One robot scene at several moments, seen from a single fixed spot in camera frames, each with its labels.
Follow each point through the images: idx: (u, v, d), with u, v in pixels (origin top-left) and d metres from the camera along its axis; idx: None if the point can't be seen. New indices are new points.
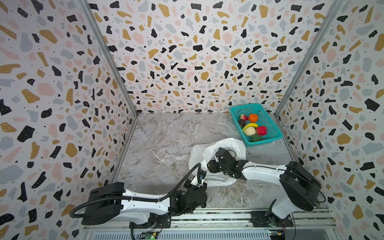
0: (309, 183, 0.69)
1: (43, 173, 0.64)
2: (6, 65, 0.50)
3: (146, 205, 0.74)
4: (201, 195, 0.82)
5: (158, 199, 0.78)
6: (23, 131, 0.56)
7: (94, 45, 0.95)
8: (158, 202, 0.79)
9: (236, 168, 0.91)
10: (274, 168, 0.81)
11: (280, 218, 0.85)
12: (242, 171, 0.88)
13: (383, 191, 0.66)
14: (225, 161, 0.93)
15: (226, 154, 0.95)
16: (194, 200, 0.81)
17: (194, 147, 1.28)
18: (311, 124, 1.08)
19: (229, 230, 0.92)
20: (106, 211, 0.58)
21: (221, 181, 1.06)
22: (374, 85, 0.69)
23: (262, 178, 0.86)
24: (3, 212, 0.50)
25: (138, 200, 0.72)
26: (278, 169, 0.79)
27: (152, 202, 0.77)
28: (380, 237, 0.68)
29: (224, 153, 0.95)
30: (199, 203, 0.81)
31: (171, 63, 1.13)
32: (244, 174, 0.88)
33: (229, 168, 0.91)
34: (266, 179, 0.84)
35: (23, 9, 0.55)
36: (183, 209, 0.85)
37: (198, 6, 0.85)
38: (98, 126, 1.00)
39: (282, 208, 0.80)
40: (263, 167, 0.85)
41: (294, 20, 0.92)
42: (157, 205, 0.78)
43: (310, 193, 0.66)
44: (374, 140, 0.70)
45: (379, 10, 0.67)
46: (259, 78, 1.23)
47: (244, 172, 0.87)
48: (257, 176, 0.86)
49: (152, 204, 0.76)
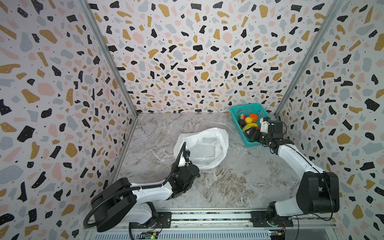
0: (330, 203, 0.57)
1: (43, 173, 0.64)
2: (6, 65, 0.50)
3: (154, 190, 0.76)
4: (193, 168, 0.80)
5: (162, 184, 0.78)
6: (23, 131, 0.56)
7: (94, 45, 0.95)
8: (161, 186, 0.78)
9: (276, 139, 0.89)
10: (310, 165, 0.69)
11: (278, 212, 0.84)
12: (280, 145, 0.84)
13: (383, 191, 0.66)
14: (273, 130, 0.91)
15: (278, 126, 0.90)
16: (189, 174, 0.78)
17: (179, 135, 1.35)
18: (311, 124, 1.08)
19: (229, 230, 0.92)
20: (124, 204, 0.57)
21: (204, 165, 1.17)
22: (374, 85, 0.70)
23: (292, 165, 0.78)
24: (3, 212, 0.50)
25: (147, 188, 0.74)
26: (313, 167, 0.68)
27: (157, 188, 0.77)
28: (380, 237, 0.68)
29: (276, 123, 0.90)
30: (194, 175, 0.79)
31: (171, 63, 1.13)
32: (280, 151, 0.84)
33: (272, 135, 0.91)
34: (295, 168, 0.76)
35: (23, 9, 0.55)
36: (184, 187, 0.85)
37: (198, 6, 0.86)
38: (98, 126, 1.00)
39: (284, 205, 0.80)
40: (303, 157, 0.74)
41: (294, 20, 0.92)
42: (161, 188, 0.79)
43: (323, 209, 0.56)
44: (374, 140, 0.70)
45: (378, 10, 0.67)
46: (259, 78, 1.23)
47: (281, 148, 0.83)
48: (290, 160, 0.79)
49: (157, 190, 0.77)
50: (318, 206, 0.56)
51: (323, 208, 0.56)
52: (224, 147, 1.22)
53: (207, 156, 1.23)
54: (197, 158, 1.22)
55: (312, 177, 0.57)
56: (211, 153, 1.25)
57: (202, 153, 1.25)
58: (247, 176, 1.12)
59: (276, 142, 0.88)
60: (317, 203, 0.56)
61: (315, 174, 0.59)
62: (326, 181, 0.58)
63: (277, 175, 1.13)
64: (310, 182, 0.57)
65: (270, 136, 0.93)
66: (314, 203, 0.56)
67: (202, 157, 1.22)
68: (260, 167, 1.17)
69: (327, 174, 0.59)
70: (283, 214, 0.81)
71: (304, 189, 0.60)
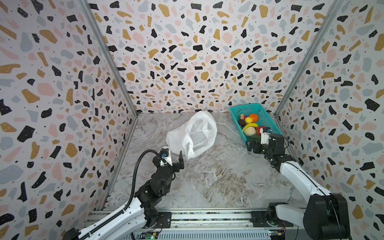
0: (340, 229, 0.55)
1: (43, 173, 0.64)
2: (6, 65, 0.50)
3: (114, 222, 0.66)
4: (162, 174, 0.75)
5: (123, 209, 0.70)
6: (23, 131, 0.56)
7: (94, 45, 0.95)
8: (125, 211, 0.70)
9: (278, 155, 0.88)
10: (315, 186, 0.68)
11: (277, 214, 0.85)
12: (282, 163, 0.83)
13: (383, 191, 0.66)
14: (274, 145, 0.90)
15: (279, 140, 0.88)
16: (158, 180, 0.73)
17: (168, 134, 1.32)
18: (311, 124, 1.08)
19: (229, 230, 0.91)
20: None
21: (204, 147, 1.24)
22: (374, 85, 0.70)
23: (295, 183, 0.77)
24: (3, 212, 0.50)
25: (102, 226, 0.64)
26: (319, 188, 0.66)
27: (119, 216, 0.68)
28: (380, 237, 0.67)
29: (278, 138, 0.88)
30: (164, 180, 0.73)
31: (171, 63, 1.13)
32: (282, 169, 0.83)
33: (273, 151, 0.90)
34: (298, 186, 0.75)
35: (23, 9, 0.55)
36: (159, 194, 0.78)
37: (198, 6, 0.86)
38: (98, 126, 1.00)
39: (286, 213, 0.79)
40: (306, 176, 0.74)
41: (294, 20, 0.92)
42: (126, 213, 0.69)
43: (333, 235, 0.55)
44: (375, 140, 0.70)
45: (378, 10, 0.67)
46: (259, 78, 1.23)
47: (284, 166, 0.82)
48: (293, 179, 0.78)
49: (120, 219, 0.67)
50: (327, 232, 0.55)
51: (332, 234, 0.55)
52: (212, 125, 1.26)
53: (200, 141, 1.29)
54: (194, 143, 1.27)
55: (319, 201, 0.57)
56: (202, 137, 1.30)
57: (195, 139, 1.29)
58: (247, 175, 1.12)
59: (278, 158, 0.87)
60: (325, 228, 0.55)
61: (322, 197, 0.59)
62: (334, 203, 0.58)
63: (277, 175, 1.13)
64: (317, 206, 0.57)
65: (271, 151, 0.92)
66: (323, 229, 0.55)
67: (196, 142, 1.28)
68: (260, 167, 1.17)
69: (334, 196, 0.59)
70: (284, 218, 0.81)
71: (311, 213, 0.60)
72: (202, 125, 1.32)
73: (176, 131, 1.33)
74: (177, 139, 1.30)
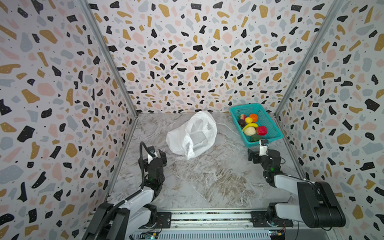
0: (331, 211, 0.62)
1: (43, 173, 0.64)
2: (6, 65, 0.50)
3: (137, 198, 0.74)
4: (156, 163, 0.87)
5: (141, 189, 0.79)
6: (23, 131, 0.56)
7: (94, 45, 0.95)
8: (142, 190, 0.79)
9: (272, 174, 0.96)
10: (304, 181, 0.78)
11: (277, 214, 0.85)
12: (275, 176, 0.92)
13: (383, 191, 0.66)
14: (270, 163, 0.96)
15: (276, 160, 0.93)
16: (155, 168, 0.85)
17: (168, 134, 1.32)
18: (311, 124, 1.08)
19: (229, 230, 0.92)
20: (120, 219, 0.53)
21: (204, 147, 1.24)
22: (374, 85, 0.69)
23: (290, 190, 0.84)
24: (3, 212, 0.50)
25: (130, 199, 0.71)
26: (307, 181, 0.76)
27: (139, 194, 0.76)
28: (380, 237, 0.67)
29: (275, 159, 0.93)
30: (159, 168, 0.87)
31: (171, 63, 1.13)
32: (276, 182, 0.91)
33: (269, 168, 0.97)
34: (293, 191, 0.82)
35: (23, 9, 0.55)
36: (160, 181, 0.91)
37: (198, 6, 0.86)
38: (98, 126, 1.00)
39: (285, 210, 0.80)
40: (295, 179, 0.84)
41: (294, 20, 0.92)
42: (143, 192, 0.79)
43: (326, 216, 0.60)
44: (374, 140, 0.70)
45: (378, 9, 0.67)
46: (259, 78, 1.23)
47: (276, 177, 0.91)
48: (287, 186, 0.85)
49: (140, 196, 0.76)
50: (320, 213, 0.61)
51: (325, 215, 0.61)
52: (212, 125, 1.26)
53: (201, 141, 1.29)
54: (195, 142, 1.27)
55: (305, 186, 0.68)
56: (202, 137, 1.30)
57: (195, 139, 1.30)
58: (247, 176, 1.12)
59: (272, 176, 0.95)
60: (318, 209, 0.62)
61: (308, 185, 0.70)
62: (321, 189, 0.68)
63: None
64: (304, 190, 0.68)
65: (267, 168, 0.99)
66: (316, 210, 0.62)
67: (197, 142, 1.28)
68: (260, 167, 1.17)
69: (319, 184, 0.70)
70: (284, 216, 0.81)
71: (304, 202, 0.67)
72: (202, 126, 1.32)
73: (177, 130, 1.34)
74: (177, 139, 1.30)
